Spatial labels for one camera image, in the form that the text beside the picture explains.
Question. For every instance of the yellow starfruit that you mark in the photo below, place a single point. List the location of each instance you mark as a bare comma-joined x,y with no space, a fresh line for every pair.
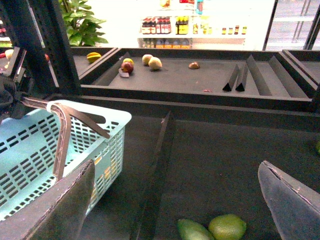
93,56

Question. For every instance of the brown kiwi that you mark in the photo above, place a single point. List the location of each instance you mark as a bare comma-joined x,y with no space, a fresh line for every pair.
194,65

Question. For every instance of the black fruit tray left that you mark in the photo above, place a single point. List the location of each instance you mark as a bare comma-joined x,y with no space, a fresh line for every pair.
243,79

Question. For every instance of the green potted plant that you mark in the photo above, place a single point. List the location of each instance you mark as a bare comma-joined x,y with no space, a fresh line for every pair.
83,29

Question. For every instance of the beige mango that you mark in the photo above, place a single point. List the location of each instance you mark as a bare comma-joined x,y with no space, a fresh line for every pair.
155,63

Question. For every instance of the green lime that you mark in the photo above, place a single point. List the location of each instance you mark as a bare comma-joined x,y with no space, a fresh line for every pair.
227,227

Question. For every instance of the bottle shelf background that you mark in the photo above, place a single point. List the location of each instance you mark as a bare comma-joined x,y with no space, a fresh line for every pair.
192,24

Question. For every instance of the light blue plastic basket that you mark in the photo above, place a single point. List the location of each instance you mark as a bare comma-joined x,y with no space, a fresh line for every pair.
28,148

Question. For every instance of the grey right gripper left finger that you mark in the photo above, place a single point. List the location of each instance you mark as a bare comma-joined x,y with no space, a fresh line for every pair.
58,214

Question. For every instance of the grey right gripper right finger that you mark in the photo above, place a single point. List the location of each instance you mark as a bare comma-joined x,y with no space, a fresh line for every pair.
295,208

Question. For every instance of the white zip tie right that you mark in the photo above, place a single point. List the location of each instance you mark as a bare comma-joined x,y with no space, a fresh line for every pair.
53,107

